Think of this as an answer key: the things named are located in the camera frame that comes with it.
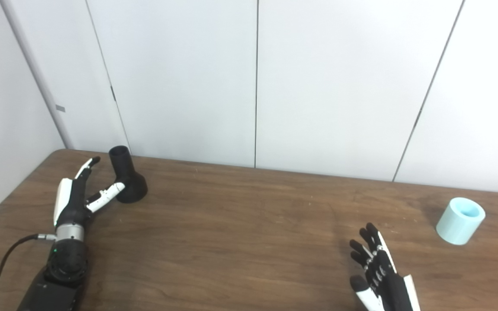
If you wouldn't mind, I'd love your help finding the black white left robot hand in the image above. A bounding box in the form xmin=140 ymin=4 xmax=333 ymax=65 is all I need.
xmin=53 ymin=156 xmax=126 ymax=229

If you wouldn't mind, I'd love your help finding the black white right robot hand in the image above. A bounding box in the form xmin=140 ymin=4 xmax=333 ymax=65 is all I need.
xmin=349 ymin=223 xmax=421 ymax=311

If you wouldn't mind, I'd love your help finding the black flared nozzle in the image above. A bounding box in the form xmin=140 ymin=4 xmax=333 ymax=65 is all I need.
xmin=109 ymin=146 xmax=148 ymax=204

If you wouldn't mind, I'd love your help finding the light blue cylinder cup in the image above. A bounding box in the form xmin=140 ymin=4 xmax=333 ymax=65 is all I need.
xmin=436 ymin=197 xmax=486 ymax=246

